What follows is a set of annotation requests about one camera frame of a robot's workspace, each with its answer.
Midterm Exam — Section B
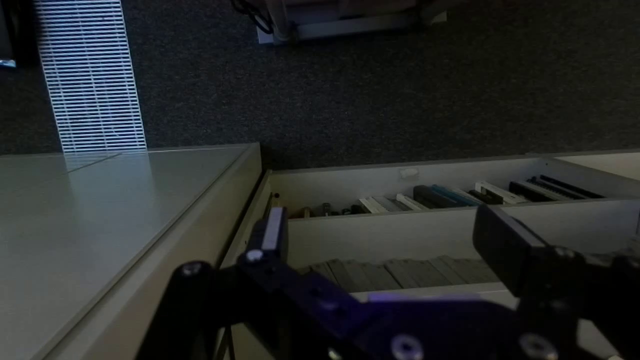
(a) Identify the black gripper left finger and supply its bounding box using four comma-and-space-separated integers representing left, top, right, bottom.
245, 194, 288, 262

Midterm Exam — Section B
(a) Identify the white bookshelf unit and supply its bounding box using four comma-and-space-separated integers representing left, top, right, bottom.
0, 143, 640, 360

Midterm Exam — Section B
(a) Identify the white window blind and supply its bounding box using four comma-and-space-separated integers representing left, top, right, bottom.
35, 0, 146, 154

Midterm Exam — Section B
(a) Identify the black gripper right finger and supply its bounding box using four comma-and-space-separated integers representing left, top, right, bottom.
471, 205, 549, 295

